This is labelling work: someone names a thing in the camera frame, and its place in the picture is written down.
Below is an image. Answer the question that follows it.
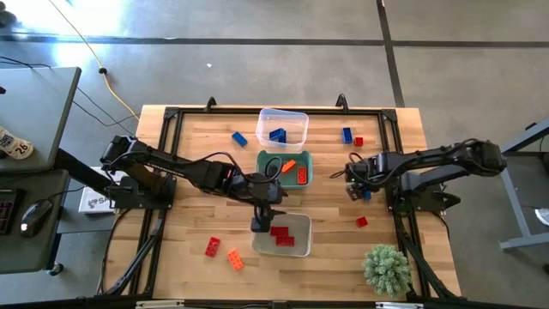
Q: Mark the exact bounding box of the grey desk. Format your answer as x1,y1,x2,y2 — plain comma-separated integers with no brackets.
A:
0,169,70,276
0,66,82,173

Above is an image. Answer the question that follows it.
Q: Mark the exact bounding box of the white printed box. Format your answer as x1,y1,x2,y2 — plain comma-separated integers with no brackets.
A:
78,186,117,215

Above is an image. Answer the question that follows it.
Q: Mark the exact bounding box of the yellow cable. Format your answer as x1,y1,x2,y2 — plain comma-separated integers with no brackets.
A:
46,0,142,122

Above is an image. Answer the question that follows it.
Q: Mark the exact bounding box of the white object with number print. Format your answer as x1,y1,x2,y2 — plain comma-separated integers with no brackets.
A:
0,125,34,161

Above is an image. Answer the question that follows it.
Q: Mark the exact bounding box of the green artificial potted plant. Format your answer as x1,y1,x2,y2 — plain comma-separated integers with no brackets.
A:
362,244,413,300

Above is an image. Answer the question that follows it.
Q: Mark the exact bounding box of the clear plastic bin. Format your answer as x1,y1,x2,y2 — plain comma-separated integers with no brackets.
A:
255,107,310,152

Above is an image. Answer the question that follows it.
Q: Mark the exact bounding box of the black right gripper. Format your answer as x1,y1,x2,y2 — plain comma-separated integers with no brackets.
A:
346,154,389,202

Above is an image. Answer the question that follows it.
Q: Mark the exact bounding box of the teal plastic bin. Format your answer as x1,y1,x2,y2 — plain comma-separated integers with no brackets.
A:
256,149,314,191

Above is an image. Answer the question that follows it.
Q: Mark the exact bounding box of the black keyboard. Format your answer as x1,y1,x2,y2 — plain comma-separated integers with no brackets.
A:
0,188,18,236

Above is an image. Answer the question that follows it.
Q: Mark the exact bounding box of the white plastic bin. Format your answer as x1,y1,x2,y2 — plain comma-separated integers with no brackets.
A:
250,212,313,258

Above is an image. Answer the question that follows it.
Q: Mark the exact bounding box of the grey desk frame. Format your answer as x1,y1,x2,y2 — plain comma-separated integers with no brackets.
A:
499,118,549,251

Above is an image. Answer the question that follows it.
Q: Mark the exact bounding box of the black aluminium table frame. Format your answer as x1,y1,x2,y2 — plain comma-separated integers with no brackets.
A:
96,94,464,301

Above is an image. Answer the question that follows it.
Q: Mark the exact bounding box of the silver aluminium bracket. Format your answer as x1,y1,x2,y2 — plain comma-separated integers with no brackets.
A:
136,300,185,309
376,301,424,309

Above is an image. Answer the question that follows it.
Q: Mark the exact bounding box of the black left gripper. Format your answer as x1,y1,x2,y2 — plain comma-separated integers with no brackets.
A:
233,172,287,233

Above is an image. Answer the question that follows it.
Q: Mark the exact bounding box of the black computer mouse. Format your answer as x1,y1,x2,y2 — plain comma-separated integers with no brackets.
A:
19,198,55,239

